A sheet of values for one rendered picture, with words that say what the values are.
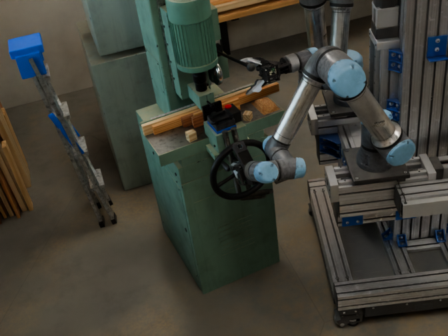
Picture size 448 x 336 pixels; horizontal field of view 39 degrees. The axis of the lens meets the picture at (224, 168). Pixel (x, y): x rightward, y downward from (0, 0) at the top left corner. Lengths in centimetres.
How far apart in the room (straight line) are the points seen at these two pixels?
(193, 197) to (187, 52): 66
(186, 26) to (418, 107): 99
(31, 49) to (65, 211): 117
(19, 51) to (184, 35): 96
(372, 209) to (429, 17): 81
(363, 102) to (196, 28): 76
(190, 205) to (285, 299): 70
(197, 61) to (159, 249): 129
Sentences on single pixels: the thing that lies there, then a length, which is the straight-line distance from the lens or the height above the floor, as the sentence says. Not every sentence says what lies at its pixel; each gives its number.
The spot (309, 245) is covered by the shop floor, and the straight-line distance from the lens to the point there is 347.
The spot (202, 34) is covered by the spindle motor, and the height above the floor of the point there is 133.
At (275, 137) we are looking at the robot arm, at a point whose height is 108.
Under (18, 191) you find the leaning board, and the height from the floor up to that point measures 15.
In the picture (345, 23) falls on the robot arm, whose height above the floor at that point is 127.
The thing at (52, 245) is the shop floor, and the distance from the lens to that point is 381.
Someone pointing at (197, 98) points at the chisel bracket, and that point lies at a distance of 280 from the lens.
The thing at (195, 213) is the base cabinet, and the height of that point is 53.
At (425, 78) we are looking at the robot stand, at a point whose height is 110.
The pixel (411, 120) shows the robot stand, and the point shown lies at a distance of 275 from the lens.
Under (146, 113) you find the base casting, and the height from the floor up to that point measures 80.
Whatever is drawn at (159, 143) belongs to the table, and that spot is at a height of 90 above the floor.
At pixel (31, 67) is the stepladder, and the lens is 327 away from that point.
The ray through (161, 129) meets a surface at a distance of 281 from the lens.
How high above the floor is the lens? 242
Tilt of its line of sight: 37 degrees down
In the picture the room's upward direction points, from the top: 8 degrees counter-clockwise
